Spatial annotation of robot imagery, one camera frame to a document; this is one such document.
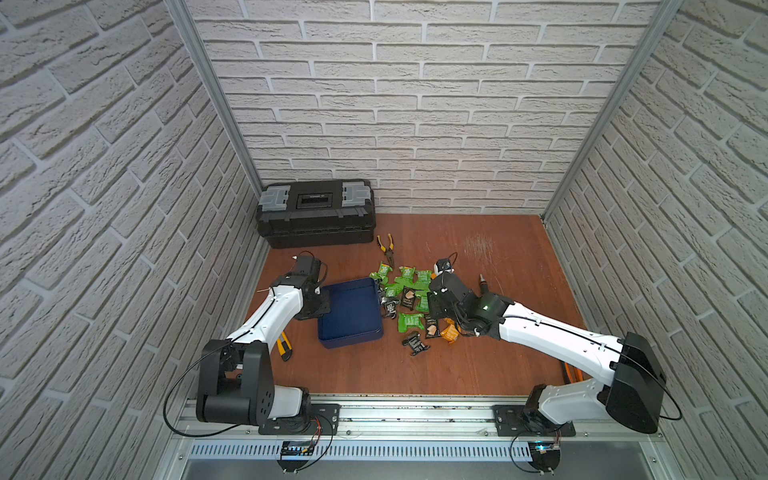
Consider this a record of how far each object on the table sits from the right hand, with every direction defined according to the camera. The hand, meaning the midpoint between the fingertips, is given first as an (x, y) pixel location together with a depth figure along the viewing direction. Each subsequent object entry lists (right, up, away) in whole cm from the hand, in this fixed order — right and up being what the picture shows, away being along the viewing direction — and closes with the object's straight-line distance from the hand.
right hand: (438, 295), depth 82 cm
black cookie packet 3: (-14, -5, +11) cm, 19 cm away
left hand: (-34, -4, +6) cm, 35 cm away
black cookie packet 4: (-6, -15, +4) cm, 17 cm away
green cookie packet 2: (-12, -1, +15) cm, 20 cm away
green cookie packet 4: (-17, +4, +19) cm, 25 cm away
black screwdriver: (+18, +1, +17) cm, 25 cm away
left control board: (-37, -37, -9) cm, 53 cm away
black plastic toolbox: (-40, +25, +17) cm, 50 cm away
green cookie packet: (-8, +5, +19) cm, 21 cm away
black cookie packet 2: (-1, -11, +7) cm, 13 cm away
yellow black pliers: (-15, +11, +25) cm, 31 cm away
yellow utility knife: (-44, -16, +4) cm, 47 cm away
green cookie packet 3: (-7, -9, +8) cm, 14 cm away
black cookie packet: (-8, -3, +13) cm, 16 cm away
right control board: (+24, -36, -12) cm, 45 cm away
